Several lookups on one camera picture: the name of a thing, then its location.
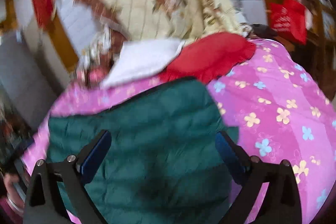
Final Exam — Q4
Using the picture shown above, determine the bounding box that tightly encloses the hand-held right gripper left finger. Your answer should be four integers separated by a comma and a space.
22, 130, 112, 224

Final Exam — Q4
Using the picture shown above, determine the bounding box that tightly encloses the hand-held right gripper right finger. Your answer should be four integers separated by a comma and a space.
215, 131, 302, 224

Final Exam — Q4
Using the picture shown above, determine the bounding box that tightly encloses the green puffer jacket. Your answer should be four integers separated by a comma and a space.
46, 76, 239, 224

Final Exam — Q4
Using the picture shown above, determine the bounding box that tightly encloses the person's left hand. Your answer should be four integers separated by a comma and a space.
4, 173, 27, 214

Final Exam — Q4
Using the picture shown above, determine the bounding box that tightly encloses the pink floral bedsheet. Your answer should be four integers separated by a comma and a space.
21, 39, 336, 224

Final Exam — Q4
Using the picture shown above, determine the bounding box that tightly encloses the red ruffled pillow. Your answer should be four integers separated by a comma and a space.
159, 32, 256, 84

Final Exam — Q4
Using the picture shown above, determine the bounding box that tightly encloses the white pillow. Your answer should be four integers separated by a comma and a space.
101, 39, 185, 88

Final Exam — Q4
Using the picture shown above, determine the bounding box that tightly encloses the wooden rack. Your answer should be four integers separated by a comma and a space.
302, 0, 336, 93

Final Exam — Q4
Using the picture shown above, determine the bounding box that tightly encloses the brown patterned blanket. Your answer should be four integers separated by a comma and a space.
75, 0, 132, 83

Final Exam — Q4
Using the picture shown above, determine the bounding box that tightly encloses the red shopping bag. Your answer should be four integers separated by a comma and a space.
269, 0, 307, 45

